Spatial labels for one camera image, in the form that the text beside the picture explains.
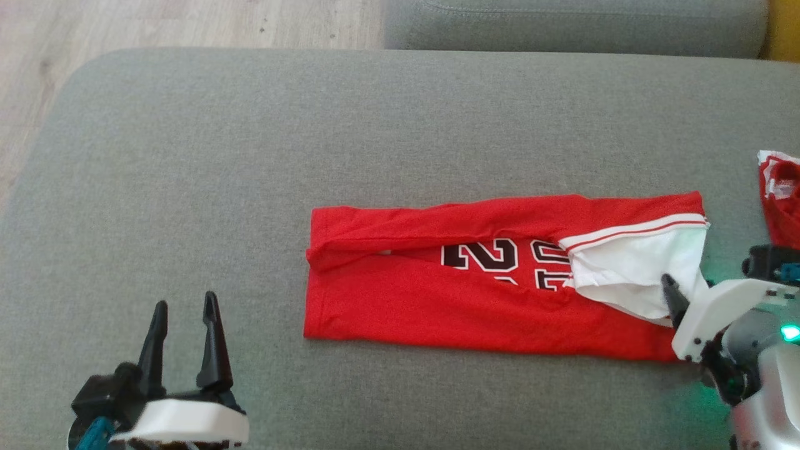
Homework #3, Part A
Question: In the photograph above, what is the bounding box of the blue plug left camera cable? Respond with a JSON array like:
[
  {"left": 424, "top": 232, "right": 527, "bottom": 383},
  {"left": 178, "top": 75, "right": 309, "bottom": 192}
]
[{"left": 74, "top": 417, "right": 117, "bottom": 450}]

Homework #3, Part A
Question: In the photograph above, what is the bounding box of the yellow sofa back cushion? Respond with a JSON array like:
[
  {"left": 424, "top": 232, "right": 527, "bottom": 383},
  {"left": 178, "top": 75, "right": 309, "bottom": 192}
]
[{"left": 767, "top": 0, "right": 800, "bottom": 64}]

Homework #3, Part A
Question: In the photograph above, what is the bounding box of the red garment white trim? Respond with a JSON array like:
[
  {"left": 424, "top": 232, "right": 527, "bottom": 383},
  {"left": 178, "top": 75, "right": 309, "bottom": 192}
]
[{"left": 756, "top": 149, "right": 800, "bottom": 252}]

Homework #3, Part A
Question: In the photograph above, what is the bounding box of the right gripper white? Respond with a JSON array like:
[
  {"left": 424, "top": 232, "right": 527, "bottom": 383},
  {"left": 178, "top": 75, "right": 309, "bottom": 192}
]
[{"left": 661, "top": 273, "right": 800, "bottom": 364}]

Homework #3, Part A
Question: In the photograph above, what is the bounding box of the grey fabric sofa chaise seat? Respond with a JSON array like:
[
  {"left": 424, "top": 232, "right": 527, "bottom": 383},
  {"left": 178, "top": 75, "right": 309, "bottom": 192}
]
[{"left": 0, "top": 48, "right": 800, "bottom": 450}]

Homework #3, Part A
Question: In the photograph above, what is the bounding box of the grey sofa seat cushion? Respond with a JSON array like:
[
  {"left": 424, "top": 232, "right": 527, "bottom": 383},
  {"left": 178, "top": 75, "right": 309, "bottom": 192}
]
[{"left": 382, "top": 0, "right": 770, "bottom": 61}]

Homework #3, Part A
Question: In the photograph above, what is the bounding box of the red basketball jersey white lining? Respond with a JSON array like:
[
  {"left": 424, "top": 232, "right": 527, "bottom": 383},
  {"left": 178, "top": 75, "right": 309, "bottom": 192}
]
[{"left": 303, "top": 191, "right": 712, "bottom": 364}]

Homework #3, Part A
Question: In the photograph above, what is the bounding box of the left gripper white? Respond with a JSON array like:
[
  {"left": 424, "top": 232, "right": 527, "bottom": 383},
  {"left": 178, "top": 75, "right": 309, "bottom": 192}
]
[{"left": 109, "top": 291, "right": 251, "bottom": 446}]

